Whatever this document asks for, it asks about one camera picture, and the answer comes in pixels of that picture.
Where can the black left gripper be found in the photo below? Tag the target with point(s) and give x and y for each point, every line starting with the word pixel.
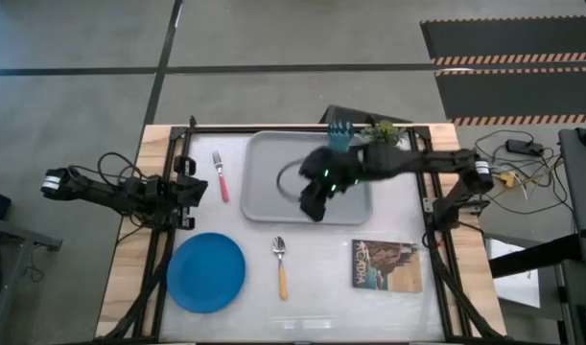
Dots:
pixel 189 191

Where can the black hazard-striped floor mat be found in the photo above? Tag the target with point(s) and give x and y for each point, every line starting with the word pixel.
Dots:
pixel 508 38
pixel 518 96

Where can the black diagonal beam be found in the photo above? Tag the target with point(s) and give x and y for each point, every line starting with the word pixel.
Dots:
pixel 532 254

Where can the blue ribbed plastic cup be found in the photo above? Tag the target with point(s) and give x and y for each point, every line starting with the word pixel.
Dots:
pixel 340 136

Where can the grey metal bench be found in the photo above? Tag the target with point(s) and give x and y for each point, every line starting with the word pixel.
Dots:
pixel 14 237

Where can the grey side desk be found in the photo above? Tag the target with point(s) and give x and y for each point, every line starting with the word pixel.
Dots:
pixel 582 191

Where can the Acadia picture book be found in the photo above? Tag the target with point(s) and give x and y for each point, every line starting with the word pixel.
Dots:
pixel 393 273

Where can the black stand base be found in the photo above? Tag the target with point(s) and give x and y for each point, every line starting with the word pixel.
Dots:
pixel 340 115

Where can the white paper sheet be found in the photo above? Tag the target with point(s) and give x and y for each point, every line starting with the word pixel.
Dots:
pixel 513 282

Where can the white table mat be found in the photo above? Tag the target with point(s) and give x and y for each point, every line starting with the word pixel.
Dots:
pixel 311 316

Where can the black aluminium table frame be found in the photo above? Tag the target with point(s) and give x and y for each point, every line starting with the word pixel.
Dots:
pixel 216 129

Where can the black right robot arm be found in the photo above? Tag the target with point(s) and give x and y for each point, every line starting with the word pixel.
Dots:
pixel 431 163

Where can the small green potted plant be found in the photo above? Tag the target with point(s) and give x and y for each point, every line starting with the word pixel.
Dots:
pixel 383 132

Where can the blue round plate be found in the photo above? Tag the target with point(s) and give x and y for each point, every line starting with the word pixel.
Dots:
pixel 206 273

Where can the grey plastic tray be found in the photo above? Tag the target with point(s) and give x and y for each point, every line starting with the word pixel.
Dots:
pixel 268 201

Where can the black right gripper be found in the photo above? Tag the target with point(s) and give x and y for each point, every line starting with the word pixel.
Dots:
pixel 333 167

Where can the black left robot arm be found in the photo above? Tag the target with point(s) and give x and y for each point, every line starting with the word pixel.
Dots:
pixel 96 189

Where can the black power adapter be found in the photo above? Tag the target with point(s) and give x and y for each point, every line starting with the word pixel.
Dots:
pixel 523 146

